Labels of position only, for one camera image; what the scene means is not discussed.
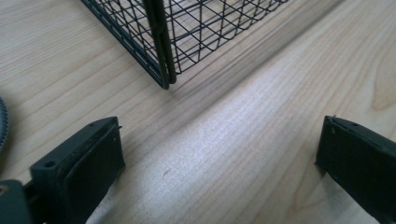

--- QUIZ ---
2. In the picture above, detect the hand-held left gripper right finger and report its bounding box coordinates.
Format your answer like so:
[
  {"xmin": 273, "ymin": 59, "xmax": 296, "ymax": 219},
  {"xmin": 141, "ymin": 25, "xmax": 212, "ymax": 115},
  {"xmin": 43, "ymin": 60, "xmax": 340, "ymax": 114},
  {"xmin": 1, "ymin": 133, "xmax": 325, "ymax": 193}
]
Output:
[{"xmin": 315, "ymin": 115, "xmax": 396, "ymax": 224}]

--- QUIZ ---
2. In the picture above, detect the black wire mesh basket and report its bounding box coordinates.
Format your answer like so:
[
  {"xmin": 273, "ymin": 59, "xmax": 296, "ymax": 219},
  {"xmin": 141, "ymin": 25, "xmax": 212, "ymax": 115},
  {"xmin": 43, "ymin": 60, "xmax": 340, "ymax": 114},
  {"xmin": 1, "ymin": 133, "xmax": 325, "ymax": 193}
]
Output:
[{"xmin": 81, "ymin": 0, "xmax": 289, "ymax": 91}]

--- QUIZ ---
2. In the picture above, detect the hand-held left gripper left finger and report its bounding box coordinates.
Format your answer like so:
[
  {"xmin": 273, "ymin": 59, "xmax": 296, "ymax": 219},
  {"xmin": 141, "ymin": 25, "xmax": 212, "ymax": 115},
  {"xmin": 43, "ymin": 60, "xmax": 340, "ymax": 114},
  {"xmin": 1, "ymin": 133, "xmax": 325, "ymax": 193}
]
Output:
[{"xmin": 29, "ymin": 116, "xmax": 126, "ymax": 224}]

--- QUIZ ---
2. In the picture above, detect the grey ribbed round object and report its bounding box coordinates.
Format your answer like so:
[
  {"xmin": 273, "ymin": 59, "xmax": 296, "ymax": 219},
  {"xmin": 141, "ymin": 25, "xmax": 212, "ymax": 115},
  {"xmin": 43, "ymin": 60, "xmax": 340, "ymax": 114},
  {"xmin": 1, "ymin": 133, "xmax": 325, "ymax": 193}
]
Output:
[{"xmin": 0, "ymin": 96, "xmax": 9, "ymax": 152}]

